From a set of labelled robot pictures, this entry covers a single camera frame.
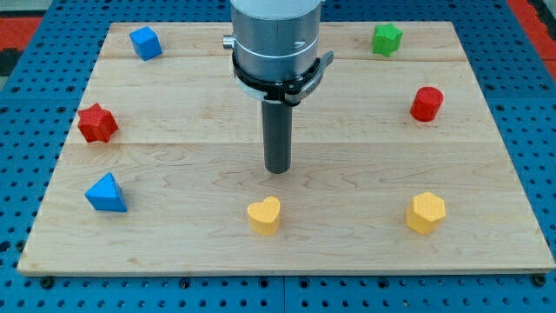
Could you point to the blue triangle block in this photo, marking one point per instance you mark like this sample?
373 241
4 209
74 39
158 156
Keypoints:
106 195

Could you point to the blue cube block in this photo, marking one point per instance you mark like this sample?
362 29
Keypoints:
145 43

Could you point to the red cylinder block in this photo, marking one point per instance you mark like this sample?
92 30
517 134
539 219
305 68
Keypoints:
426 104

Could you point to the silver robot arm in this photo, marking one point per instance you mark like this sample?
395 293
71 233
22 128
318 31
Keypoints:
274 45

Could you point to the yellow hexagon block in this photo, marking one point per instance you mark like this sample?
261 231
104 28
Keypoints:
425 213

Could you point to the dark grey cylindrical pointer tool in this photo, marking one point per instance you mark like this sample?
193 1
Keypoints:
277 134

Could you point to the light wooden board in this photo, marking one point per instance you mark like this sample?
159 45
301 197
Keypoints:
188 157

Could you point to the red star block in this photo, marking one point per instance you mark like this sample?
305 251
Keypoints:
96 124

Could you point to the yellow heart block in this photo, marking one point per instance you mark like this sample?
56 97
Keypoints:
264 217

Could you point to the green star block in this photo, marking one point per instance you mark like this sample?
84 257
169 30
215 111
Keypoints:
386 39

